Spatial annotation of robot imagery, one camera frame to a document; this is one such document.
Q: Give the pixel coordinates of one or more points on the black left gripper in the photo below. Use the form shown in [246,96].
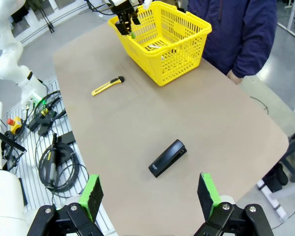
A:
[125,11]

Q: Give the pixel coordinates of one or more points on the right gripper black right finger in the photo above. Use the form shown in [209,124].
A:
[207,196]

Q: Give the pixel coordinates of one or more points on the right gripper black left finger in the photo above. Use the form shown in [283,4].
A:
[91,196]

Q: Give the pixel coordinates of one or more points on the white marker black cap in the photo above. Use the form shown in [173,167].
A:
[155,46]

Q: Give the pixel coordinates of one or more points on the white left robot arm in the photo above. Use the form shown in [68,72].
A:
[9,64]

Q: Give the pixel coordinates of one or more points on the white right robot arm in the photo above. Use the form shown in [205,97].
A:
[5,204]

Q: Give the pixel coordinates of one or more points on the person's left forearm dark sleeve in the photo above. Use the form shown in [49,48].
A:
[253,59]

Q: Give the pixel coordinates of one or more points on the yellow plastic shopping basket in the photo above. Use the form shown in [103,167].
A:
[137,55]

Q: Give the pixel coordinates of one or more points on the person in dark hooded jacket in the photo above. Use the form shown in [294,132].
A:
[236,29]

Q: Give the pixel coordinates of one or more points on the person's left hand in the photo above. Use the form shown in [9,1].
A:
[234,78]

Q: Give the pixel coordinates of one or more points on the black stapler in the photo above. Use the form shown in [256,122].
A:
[166,158]

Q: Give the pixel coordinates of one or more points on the white table leg foot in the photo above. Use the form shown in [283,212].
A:
[270,196]

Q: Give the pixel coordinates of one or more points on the ribbed grey base platform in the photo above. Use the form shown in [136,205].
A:
[30,177]

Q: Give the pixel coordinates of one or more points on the yellow utility knife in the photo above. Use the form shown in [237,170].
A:
[105,87]

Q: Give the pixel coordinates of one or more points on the black folded stand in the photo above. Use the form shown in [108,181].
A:
[8,142]

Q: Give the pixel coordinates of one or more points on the yellow emergency stop box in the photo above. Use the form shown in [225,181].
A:
[14,125]

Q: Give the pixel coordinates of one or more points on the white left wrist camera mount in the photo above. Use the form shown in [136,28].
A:
[147,3]

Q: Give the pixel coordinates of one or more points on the white desk leg frame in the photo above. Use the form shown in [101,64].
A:
[288,27]

